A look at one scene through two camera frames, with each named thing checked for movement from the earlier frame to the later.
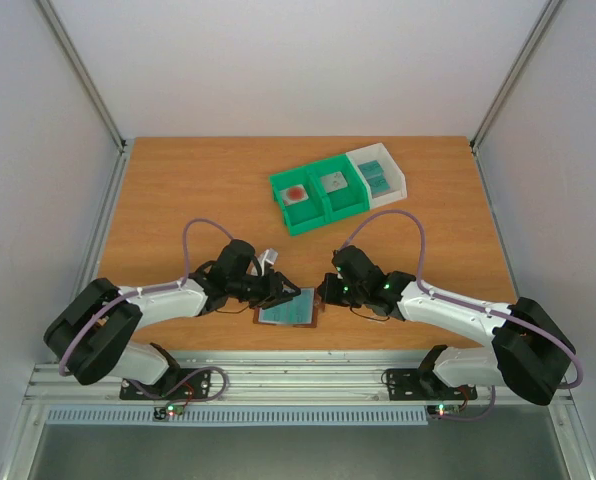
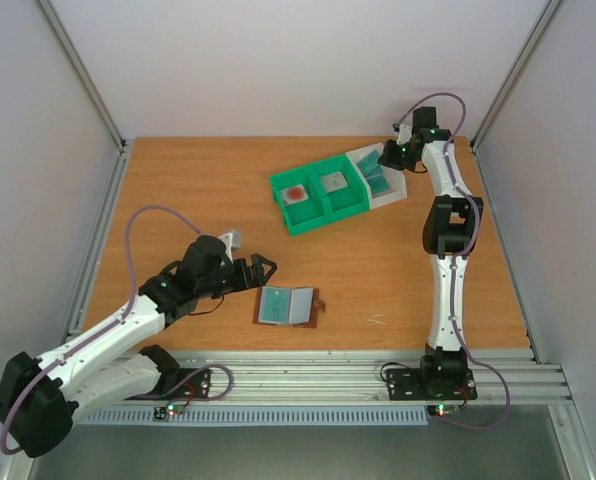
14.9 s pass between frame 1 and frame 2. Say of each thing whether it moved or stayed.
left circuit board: stayed
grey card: stayed
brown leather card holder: stayed
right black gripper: moved
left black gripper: moved
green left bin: stayed
